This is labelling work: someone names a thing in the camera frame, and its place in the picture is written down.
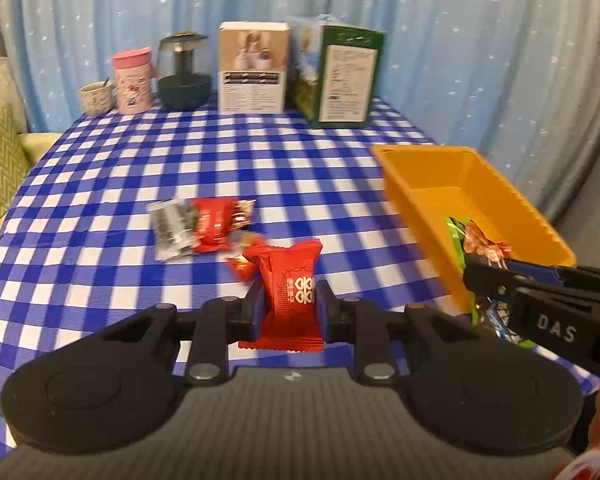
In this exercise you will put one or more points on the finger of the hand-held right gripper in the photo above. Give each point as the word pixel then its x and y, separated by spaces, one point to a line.
pixel 487 277
pixel 535 272

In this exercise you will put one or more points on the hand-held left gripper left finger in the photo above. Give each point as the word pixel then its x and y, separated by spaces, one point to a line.
pixel 257 310

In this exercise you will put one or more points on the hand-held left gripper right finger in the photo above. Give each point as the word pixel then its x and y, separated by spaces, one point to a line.
pixel 322 310

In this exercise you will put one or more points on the red snack packet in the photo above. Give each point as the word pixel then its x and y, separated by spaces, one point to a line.
pixel 212 225
pixel 287 280

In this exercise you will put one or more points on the green and silver snack packet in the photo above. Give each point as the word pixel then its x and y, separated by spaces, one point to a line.
pixel 455 240

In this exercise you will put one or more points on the orange plastic tray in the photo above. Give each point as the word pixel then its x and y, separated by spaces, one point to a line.
pixel 430 195

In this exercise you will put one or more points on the clear black snack packet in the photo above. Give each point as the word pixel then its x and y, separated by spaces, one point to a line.
pixel 172 227

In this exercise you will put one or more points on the gold red wrapped candy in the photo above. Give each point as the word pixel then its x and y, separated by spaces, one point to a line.
pixel 245 212

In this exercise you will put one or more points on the blue checkered tablecloth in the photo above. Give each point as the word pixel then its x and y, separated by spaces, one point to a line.
pixel 105 160

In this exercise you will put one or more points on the green carton box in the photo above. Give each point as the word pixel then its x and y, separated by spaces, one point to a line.
pixel 345 75

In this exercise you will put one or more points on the white and brown box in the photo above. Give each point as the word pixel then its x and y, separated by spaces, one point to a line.
pixel 252 70

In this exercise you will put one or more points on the blue star-print curtain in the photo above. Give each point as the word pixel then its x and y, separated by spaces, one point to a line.
pixel 430 35

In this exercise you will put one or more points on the pink lidded canister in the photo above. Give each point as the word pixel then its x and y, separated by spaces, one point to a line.
pixel 134 82

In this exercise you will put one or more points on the speckled ceramic cup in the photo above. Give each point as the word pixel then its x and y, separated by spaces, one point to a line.
pixel 96 100

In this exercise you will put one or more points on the beige cushion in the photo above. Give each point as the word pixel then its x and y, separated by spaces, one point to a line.
pixel 0 85

